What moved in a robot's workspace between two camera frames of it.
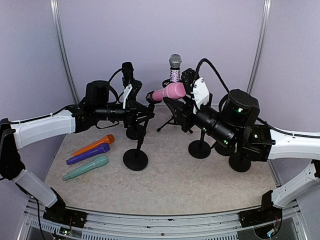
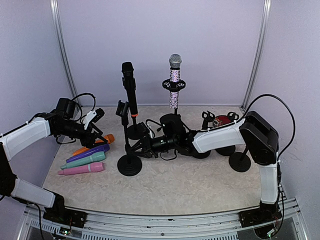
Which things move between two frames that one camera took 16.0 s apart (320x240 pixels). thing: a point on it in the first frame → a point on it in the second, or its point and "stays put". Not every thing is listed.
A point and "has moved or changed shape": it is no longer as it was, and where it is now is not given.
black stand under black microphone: [135, 132] stays put
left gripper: [131, 107] → [89, 143]
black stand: [239, 163] stays put
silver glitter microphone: [175, 61] stays put
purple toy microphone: [103, 148] stays put
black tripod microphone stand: [165, 82] → [173, 87]
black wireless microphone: [127, 69] stays put
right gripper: [182, 114] → [147, 147]
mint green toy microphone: [100, 161] → [94, 157]
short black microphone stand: [224, 151] stays put
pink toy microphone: [173, 90] → [95, 167]
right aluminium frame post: [261, 45] stays put
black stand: [137, 159] has moved or changed shape
